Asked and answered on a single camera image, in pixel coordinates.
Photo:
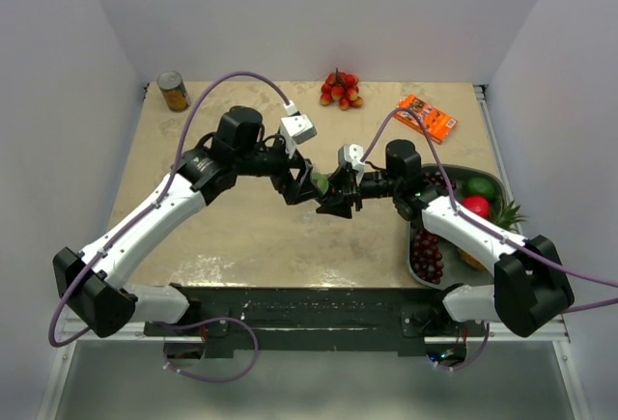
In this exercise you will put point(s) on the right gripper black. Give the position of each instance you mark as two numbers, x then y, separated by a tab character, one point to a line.
341	206

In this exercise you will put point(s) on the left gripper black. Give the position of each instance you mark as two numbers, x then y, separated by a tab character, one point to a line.
301	189

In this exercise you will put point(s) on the green bottle lid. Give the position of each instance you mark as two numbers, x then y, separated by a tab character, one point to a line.
320	182

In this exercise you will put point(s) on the green lidded pill bottle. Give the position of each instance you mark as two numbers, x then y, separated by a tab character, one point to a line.
332	191

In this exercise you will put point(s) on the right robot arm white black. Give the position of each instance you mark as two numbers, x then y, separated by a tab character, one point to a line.
529	288

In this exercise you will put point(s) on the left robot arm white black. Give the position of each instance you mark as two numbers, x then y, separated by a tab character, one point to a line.
93	281

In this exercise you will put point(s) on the red toy fruit bunch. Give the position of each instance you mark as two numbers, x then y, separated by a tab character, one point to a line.
341	89

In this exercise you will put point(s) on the dark red toy grapes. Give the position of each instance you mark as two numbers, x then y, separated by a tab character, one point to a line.
425	256

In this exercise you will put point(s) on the grey fruit tray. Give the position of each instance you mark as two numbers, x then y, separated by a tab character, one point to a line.
456	271

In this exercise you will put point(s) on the orange cardboard box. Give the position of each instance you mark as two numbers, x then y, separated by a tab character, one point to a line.
418	114

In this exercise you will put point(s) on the green toy avocado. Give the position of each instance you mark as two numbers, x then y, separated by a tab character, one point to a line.
481	187

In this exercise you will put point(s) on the red toy apple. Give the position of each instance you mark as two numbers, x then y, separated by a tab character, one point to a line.
478	205

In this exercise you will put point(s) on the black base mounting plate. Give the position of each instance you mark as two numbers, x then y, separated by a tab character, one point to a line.
396	320

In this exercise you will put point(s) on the tin can fruit label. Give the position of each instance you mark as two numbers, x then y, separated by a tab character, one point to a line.
175	95

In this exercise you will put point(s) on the toy pineapple orange yellow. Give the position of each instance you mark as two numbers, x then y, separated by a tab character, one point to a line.
503	215

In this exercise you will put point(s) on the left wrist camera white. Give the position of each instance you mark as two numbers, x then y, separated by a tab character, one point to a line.
296	128

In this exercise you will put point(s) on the aluminium frame rail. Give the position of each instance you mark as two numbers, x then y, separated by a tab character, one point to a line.
553	331

